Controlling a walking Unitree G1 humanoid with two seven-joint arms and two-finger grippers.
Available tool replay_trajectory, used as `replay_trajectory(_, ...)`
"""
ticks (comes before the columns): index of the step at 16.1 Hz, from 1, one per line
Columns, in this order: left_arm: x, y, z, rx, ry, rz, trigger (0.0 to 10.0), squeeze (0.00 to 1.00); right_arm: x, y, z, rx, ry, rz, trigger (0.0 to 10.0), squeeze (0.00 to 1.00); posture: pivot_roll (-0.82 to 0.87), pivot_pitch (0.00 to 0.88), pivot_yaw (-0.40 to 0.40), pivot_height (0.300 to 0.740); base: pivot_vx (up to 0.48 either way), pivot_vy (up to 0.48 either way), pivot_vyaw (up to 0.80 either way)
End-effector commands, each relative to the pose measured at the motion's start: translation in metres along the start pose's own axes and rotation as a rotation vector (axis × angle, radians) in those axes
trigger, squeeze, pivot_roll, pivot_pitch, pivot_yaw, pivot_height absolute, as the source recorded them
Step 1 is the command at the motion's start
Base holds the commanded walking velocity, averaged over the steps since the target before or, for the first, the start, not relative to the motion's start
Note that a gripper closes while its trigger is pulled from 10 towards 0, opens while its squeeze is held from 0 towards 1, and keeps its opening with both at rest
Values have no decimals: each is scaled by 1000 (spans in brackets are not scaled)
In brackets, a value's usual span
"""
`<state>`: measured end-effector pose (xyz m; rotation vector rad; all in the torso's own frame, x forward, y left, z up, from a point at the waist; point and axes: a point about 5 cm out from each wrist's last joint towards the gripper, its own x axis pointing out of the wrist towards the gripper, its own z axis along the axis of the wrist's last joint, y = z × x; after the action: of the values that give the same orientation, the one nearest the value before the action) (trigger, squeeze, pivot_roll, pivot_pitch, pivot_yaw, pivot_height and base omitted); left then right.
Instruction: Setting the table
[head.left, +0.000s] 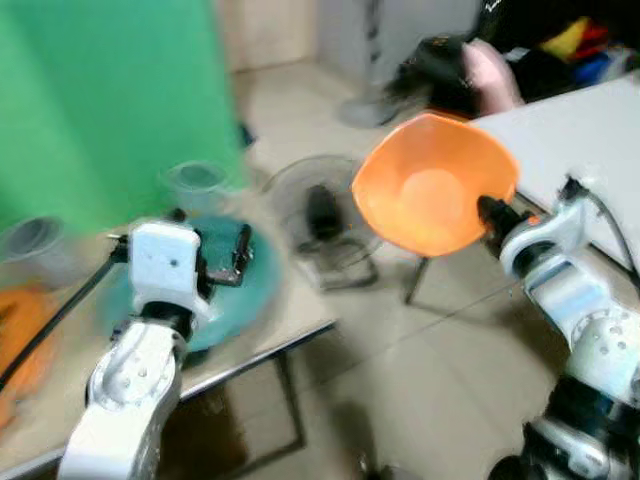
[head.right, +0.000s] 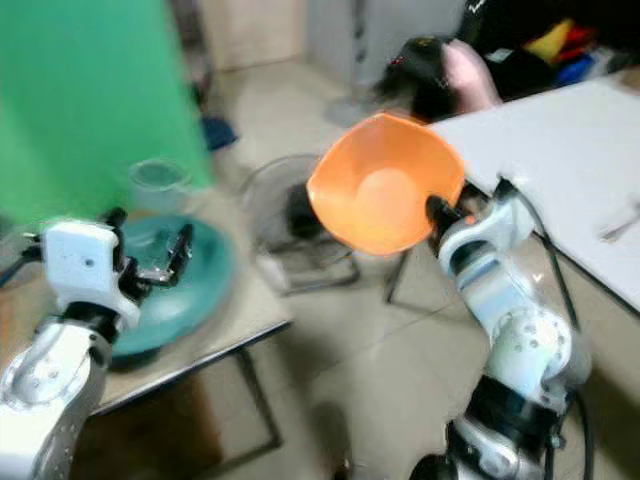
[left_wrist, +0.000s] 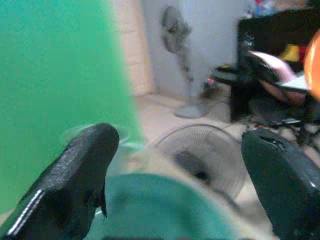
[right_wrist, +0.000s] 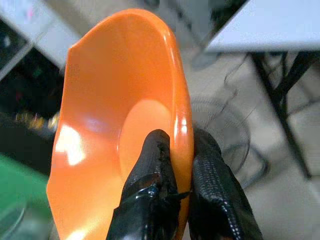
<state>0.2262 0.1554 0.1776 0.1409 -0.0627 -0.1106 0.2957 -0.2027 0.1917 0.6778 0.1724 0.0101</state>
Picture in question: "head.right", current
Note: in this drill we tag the dark blue small object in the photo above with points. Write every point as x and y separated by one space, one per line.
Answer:
215 133

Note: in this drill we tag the clear glass cup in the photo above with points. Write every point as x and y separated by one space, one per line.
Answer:
160 185

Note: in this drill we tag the black metal table frame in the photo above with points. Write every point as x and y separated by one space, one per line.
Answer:
260 390

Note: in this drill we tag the pink cloth bundle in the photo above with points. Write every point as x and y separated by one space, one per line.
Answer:
472 75

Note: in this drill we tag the teal round plate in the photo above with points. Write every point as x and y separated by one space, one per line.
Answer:
195 310

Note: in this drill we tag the black metal table leg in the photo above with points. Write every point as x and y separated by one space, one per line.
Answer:
398 275

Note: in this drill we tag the silver metal cutlery piece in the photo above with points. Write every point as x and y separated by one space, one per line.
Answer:
622 222

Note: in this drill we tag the black floor fan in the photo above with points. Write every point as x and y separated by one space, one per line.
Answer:
290 220

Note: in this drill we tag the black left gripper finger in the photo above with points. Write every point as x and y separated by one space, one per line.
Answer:
168 276
186 245

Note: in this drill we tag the orange plastic bowl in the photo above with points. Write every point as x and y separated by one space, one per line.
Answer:
380 190

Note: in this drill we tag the colourful pile of clothes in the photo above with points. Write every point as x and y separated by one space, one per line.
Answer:
560 45

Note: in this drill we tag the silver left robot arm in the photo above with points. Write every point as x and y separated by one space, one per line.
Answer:
50 390

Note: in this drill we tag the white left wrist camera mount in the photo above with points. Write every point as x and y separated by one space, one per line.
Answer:
85 262

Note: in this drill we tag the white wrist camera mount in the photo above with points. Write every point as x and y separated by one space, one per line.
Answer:
485 230
85 262

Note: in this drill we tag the grey cabinet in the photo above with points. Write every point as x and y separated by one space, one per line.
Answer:
370 30

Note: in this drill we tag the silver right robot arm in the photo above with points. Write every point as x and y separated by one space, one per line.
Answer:
520 340

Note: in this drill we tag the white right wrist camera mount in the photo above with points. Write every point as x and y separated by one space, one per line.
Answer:
485 230

